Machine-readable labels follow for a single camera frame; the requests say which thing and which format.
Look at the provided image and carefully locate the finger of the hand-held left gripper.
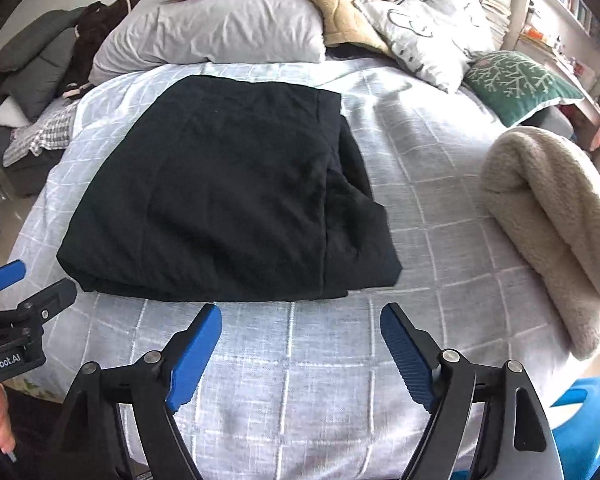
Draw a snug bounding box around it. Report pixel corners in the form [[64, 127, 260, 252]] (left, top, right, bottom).
[[0, 259, 27, 306], [0, 278, 78, 356]]

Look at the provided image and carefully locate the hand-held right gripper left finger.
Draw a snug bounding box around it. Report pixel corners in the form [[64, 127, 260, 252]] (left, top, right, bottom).
[[45, 302, 224, 480]]

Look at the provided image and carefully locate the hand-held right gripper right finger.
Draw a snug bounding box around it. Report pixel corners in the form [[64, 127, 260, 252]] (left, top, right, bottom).
[[379, 302, 566, 480]]

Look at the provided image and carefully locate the black padded jacket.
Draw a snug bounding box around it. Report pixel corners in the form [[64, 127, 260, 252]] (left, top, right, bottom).
[[56, 75, 403, 303]]

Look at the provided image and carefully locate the person's left hand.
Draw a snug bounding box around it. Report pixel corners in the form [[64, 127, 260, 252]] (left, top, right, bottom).
[[0, 385, 17, 454]]

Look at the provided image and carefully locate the checked grey white cloth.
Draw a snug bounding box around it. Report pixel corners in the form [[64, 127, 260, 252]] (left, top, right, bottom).
[[2, 102, 81, 168]]

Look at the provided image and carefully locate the grey checked bed cover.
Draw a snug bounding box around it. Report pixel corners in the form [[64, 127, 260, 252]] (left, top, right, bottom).
[[7, 57, 596, 480]]

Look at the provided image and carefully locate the blue plastic stool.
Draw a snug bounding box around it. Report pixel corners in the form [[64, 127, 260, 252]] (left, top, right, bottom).
[[550, 375, 600, 480]]

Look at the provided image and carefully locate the cream fleece blanket roll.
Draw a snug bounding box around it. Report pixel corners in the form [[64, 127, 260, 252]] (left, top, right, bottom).
[[481, 126, 600, 361]]

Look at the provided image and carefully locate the dark grey pillow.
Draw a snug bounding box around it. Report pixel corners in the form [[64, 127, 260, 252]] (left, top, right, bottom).
[[0, 7, 88, 123]]

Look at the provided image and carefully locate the dark brown plush toy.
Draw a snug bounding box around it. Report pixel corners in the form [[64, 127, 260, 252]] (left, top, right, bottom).
[[55, 0, 141, 98]]

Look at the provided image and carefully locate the green coral-print cushion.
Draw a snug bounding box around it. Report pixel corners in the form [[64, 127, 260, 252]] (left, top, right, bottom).
[[462, 50, 586, 128]]

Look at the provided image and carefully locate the white pillow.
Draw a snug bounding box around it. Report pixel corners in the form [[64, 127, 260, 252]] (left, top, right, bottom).
[[87, 0, 327, 86]]

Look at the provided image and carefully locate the grey patterned pillow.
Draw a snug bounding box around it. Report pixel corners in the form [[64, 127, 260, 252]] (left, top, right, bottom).
[[352, 0, 496, 95]]

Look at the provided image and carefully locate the cluttered desk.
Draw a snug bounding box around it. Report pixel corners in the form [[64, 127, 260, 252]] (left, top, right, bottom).
[[517, 10, 600, 151]]

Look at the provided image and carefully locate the stack of papers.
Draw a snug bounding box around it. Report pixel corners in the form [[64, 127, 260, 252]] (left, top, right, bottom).
[[475, 0, 512, 46]]

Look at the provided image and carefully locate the beige fleece blanket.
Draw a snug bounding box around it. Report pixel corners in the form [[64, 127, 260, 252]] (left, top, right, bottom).
[[169, 0, 411, 58]]

